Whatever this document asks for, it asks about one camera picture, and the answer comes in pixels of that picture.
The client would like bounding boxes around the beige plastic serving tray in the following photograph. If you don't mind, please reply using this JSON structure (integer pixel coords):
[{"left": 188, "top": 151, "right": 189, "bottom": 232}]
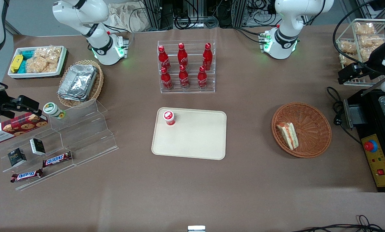
[{"left": 151, "top": 107, "right": 227, "bottom": 160}]

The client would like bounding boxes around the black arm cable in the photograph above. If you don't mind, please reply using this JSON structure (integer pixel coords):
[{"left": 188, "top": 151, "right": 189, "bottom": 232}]
[{"left": 332, "top": 0, "right": 385, "bottom": 71}]

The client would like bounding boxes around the clear acrylic bottle rack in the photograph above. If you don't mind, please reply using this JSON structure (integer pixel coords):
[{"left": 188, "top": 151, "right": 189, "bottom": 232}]
[{"left": 157, "top": 39, "right": 216, "bottom": 94}]

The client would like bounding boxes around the black machine power cable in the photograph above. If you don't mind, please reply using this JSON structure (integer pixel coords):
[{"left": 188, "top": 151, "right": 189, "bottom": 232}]
[{"left": 326, "top": 86, "right": 362, "bottom": 144}]

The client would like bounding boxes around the yellow snack packet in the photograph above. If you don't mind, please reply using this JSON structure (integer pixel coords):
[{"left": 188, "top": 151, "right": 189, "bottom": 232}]
[{"left": 10, "top": 54, "right": 24, "bottom": 73}]

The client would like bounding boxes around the Snickers chocolate bar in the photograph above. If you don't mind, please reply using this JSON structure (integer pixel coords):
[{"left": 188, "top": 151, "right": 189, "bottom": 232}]
[
  {"left": 43, "top": 151, "right": 73, "bottom": 168},
  {"left": 10, "top": 169, "right": 44, "bottom": 183}
]

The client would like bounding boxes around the black base cable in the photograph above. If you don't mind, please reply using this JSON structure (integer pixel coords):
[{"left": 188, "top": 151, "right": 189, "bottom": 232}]
[
  {"left": 103, "top": 23, "right": 135, "bottom": 44},
  {"left": 234, "top": 27, "right": 264, "bottom": 44}
]

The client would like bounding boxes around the plastic-wrapped triangle sandwich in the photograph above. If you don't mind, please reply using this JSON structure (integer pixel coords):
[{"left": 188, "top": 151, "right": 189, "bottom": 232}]
[{"left": 276, "top": 122, "right": 299, "bottom": 150}]

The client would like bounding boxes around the clear acrylic step display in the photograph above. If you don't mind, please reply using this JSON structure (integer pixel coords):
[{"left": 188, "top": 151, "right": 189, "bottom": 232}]
[{"left": 0, "top": 98, "right": 119, "bottom": 191}]

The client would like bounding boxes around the white wire snack rack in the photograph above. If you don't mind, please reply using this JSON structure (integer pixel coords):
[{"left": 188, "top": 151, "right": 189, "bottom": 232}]
[{"left": 336, "top": 19, "right": 385, "bottom": 87}]

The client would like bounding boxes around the aluminium foil container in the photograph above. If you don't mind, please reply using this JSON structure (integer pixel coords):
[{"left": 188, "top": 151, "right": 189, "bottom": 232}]
[{"left": 60, "top": 64, "right": 98, "bottom": 98}]

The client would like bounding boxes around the beige cloth bag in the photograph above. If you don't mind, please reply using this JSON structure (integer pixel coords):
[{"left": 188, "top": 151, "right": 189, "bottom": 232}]
[{"left": 107, "top": 3, "right": 148, "bottom": 33}]

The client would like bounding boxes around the black floor cable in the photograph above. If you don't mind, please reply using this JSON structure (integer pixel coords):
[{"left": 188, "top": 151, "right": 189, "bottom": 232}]
[{"left": 291, "top": 215, "right": 385, "bottom": 232}]

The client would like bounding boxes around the white rectangular snack tray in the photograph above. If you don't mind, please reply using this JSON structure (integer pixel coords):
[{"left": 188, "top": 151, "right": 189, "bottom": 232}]
[{"left": 8, "top": 46, "right": 67, "bottom": 79}]

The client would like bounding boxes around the small red-lid cup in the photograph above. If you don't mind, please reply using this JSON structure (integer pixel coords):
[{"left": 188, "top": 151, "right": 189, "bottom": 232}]
[{"left": 163, "top": 110, "right": 176, "bottom": 127}]

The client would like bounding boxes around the small black carton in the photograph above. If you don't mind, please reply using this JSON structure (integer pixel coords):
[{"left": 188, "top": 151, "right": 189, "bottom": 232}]
[
  {"left": 30, "top": 138, "right": 46, "bottom": 156},
  {"left": 8, "top": 148, "right": 27, "bottom": 167}
]

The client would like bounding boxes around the brown round wicker basket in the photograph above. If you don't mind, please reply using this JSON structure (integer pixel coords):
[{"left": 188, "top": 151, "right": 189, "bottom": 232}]
[{"left": 271, "top": 102, "right": 332, "bottom": 159}]

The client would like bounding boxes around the red cola bottle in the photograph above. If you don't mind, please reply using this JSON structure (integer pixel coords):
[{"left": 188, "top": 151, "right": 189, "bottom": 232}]
[
  {"left": 178, "top": 43, "right": 189, "bottom": 66},
  {"left": 158, "top": 45, "right": 171, "bottom": 71},
  {"left": 202, "top": 43, "right": 213, "bottom": 71},
  {"left": 179, "top": 64, "right": 190, "bottom": 90},
  {"left": 197, "top": 66, "right": 208, "bottom": 90},
  {"left": 161, "top": 67, "right": 173, "bottom": 91}
]

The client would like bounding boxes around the black right base cable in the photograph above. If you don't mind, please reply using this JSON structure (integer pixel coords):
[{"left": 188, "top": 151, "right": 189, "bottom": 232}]
[{"left": 103, "top": 23, "right": 135, "bottom": 44}]

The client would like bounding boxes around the rice cracker bag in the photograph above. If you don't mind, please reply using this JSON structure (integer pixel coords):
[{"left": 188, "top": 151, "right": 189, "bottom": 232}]
[
  {"left": 25, "top": 55, "right": 59, "bottom": 74},
  {"left": 35, "top": 47, "right": 63, "bottom": 62}
]

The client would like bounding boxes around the coiled black cable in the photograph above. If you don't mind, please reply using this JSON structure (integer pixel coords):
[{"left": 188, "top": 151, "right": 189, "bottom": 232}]
[{"left": 174, "top": 14, "right": 192, "bottom": 30}]

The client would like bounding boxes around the light oval wicker basket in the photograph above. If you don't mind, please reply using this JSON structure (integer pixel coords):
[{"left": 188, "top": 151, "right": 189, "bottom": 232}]
[{"left": 57, "top": 60, "right": 104, "bottom": 108}]

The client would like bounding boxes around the red tartan cookie box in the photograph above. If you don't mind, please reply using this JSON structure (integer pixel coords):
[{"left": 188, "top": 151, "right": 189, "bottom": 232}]
[{"left": 0, "top": 113, "right": 48, "bottom": 144}]

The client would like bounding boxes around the fried snack bag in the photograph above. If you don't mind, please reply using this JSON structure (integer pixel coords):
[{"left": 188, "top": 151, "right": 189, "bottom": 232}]
[
  {"left": 359, "top": 35, "right": 385, "bottom": 49},
  {"left": 354, "top": 22, "right": 376, "bottom": 36},
  {"left": 339, "top": 40, "right": 357, "bottom": 54},
  {"left": 360, "top": 48, "right": 377, "bottom": 62}
]

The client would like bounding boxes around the aluminium frame structure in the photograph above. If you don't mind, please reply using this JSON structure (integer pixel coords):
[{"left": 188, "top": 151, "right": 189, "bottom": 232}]
[{"left": 143, "top": 0, "right": 248, "bottom": 30}]

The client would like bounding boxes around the green-lid yogurt cup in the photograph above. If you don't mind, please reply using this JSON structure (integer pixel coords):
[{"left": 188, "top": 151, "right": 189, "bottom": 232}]
[{"left": 43, "top": 102, "right": 66, "bottom": 120}]

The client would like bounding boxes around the black machine housing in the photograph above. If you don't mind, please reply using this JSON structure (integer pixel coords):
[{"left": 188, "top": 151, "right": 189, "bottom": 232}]
[{"left": 343, "top": 87, "right": 385, "bottom": 193}]

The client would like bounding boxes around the yellow control panel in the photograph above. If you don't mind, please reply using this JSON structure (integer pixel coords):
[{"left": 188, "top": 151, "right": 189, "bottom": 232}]
[{"left": 361, "top": 134, "right": 385, "bottom": 188}]

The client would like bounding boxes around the black left base cable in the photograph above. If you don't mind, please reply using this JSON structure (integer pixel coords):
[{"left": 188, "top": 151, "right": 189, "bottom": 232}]
[{"left": 234, "top": 27, "right": 264, "bottom": 44}]

